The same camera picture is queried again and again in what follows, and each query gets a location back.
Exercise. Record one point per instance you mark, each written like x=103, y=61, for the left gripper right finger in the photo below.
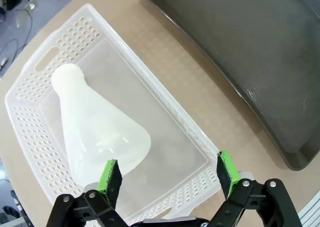
x=226, y=177

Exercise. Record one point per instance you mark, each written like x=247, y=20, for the dark brown serving tray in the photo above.
x=250, y=49

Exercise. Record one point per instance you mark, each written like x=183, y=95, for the aluminium frame profile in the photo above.
x=311, y=214

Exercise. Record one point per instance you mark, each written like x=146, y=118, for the white perforated plastic basket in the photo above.
x=160, y=127

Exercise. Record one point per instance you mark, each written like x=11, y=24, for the translucent white conical flask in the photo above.
x=95, y=122

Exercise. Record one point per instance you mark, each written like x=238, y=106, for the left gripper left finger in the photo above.
x=110, y=184

